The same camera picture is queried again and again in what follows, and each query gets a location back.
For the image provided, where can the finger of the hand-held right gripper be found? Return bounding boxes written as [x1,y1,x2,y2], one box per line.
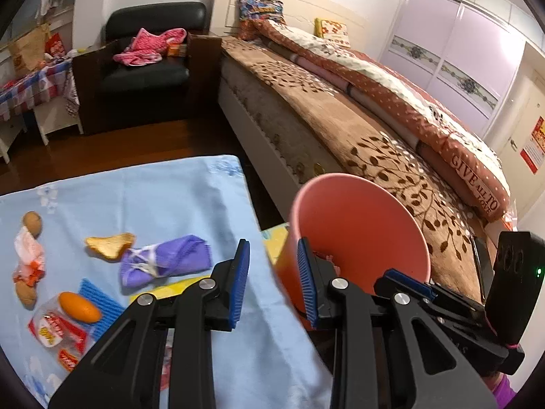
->
[374,269,487,314]

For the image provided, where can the white bed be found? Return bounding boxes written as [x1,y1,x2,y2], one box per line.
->
[211,0,518,303]

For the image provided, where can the golden bread piece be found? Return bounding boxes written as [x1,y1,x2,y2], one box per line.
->
[84,232,136,261]

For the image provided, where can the blue ribbed pad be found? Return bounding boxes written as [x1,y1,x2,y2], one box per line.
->
[79,279,127,342]

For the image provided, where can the cream door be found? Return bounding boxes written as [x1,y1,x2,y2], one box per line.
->
[497,43,545,239]

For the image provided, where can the yellow flat packet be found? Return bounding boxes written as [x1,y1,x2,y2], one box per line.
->
[129,276,214,304]

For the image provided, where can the pink plastic bucket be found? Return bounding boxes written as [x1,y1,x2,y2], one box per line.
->
[275,173,432,322]

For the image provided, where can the black phone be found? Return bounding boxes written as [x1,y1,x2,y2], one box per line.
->
[470,235,495,301]

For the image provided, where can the brown potato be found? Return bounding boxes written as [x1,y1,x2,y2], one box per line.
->
[22,211,44,239]
[15,281,38,307]

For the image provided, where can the brown leaf pattern blanket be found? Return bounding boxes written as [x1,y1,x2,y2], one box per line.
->
[221,36,499,301]

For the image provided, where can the red wall poster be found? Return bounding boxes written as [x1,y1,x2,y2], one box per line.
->
[520,117,545,175]

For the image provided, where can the lilac sliding door wardrobe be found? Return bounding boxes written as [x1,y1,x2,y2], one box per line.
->
[378,0,545,138]

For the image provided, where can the orange fruit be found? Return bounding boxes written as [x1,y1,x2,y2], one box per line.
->
[59,292,103,323]

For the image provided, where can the black leather armchair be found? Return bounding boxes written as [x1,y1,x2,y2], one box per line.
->
[72,2,223,136]

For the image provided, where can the brown paper bag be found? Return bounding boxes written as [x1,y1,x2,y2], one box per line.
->
[9,25,50,77]

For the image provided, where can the light blue floral cloth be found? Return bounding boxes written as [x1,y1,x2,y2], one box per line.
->
[0,154,333,409]

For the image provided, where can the colourful patterned pillow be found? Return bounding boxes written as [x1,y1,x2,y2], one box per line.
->
[237,0,285,25]

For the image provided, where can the clear plastic bag orange print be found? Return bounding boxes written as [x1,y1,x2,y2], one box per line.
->
[12,227,47,286]

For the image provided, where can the red white snack wrapper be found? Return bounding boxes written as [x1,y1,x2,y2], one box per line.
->
[28,304,93,372]

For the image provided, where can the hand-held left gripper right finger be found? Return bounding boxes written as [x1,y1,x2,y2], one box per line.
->
[297,238,499,409]

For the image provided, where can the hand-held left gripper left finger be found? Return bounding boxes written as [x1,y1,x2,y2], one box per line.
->
[48,239,251,409]

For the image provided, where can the orange dotted quilt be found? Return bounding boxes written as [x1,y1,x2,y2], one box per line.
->
[238,19,512,223]

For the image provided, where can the yellow flower pillow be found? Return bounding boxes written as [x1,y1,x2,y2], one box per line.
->
[314,18,352,48]

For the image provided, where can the purple cloth with white strings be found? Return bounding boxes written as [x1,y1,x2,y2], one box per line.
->
[119,234,214,294]

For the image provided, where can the red plastic bag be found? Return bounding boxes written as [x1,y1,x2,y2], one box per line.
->
[44,33,65,59]

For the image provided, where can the pink clothes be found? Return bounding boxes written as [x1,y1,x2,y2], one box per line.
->
[113,28,188,67]

